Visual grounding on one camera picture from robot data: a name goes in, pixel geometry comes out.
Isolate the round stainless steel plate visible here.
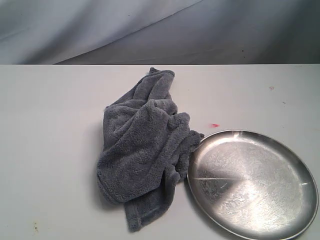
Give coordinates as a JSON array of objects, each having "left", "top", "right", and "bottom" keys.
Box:
[{"left": 187, "top": 130, "right": 319, "bottom": 240}]

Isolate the white backdrop cloth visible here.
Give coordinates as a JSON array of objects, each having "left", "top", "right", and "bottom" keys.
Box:
[{"left": 0, "top": 0, "right": 320, "bottom": 65}]

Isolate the grey-blue fluffy towel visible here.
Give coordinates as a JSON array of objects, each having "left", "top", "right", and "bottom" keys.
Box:
[{"left": 96, "top": 68, "right": 204, "bottom": 232}]

